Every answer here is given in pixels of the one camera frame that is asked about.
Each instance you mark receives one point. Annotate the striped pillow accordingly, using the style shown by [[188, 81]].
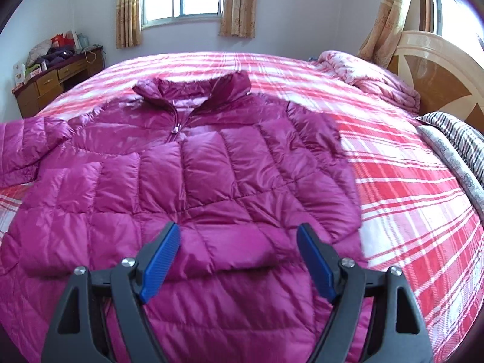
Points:
[[459, 130]]

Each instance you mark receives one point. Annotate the pile of clothes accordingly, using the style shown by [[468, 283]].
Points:
[[49, 58]]

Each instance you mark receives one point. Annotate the beige curtain beside headboard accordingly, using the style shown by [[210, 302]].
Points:
[[389, 19]]

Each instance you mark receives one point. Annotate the red plaid bed sheet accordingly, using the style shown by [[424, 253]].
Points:
[[397, 181]]

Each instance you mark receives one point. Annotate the red bag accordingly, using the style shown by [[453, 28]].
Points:
[[59, 39]]

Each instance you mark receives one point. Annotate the brown wooden desk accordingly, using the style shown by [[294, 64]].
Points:
[[49, 83]]

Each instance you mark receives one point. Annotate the short beige patterned curtain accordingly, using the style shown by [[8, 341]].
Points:
[[238, 3]]

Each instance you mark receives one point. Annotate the wooden bed headboard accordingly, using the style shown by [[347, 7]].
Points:
[[435, 79]]

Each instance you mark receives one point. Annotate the pink floral quilt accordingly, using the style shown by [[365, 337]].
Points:
[[363, 75]]

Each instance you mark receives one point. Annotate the white printed box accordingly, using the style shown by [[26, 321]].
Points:
[[19, 73]]

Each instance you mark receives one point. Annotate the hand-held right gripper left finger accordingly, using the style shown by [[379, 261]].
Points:
[[160, 261]]

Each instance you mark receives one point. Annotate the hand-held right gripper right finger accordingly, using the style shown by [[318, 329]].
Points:
[[315, 264]]

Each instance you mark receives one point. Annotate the window beside headboard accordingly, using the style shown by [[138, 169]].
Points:
[[450, 11]]

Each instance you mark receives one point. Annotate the long beige patterned curtain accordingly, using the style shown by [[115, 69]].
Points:
[[128, 11]]

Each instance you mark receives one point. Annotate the magenta quilted down jacket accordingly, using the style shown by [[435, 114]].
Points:
[[227, 166]]

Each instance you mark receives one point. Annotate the green and white box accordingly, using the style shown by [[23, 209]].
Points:
[[34, 71]]

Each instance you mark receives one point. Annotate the grey patterned pillow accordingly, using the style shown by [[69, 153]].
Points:
[[453, 168]]

